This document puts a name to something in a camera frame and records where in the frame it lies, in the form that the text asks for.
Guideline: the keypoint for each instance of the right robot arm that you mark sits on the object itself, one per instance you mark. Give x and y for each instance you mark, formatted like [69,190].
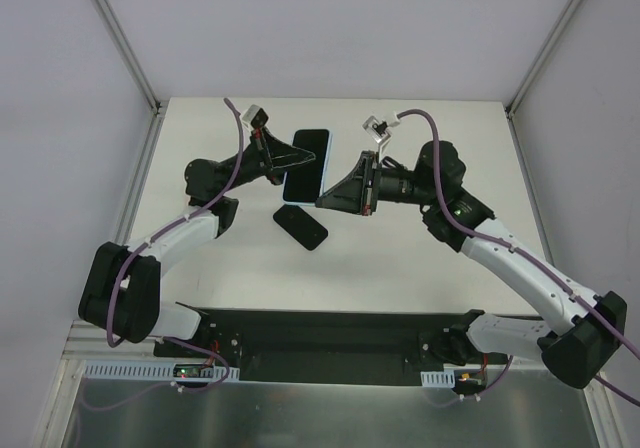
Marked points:
[575,332]

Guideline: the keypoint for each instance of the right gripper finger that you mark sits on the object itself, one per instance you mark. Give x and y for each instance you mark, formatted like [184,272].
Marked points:
[341,203]
[355,181]

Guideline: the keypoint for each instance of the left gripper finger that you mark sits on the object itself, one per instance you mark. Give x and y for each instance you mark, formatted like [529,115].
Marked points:
[280,152]
[276,173]

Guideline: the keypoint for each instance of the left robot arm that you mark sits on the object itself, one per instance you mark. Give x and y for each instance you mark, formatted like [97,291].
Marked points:
[122,294]

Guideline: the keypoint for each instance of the black phone case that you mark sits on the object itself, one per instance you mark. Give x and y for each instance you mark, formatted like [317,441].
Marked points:
[301,226]

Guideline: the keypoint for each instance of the white cable duct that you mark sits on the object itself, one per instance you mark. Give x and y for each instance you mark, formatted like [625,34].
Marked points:
[158,371]
[444,379]

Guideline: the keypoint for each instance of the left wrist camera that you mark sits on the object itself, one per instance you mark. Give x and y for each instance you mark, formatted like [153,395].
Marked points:
[255,117]

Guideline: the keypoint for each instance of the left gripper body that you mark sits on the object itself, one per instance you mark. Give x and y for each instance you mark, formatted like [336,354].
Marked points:
[266,153]

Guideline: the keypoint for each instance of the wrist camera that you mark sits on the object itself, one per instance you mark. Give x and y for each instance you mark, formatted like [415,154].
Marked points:
[255,117]
[379,131]

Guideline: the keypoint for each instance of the left white cable duct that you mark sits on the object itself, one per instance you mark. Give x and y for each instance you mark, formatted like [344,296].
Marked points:
[158,371]

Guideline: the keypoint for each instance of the aluminium frame rail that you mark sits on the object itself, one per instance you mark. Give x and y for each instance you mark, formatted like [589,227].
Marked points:
[86,341]

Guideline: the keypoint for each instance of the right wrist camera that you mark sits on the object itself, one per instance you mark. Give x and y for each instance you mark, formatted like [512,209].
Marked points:
[379,131]

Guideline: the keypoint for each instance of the phone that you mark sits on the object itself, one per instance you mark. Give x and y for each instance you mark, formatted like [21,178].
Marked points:
[304,185]

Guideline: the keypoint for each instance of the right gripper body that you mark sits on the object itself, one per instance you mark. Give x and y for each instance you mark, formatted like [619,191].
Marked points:
[371,183]

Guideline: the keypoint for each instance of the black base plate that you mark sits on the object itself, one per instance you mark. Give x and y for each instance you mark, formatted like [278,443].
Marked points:
[381,349]

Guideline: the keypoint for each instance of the right white cable duct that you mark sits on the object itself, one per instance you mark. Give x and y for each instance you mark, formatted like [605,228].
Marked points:
[444,379]

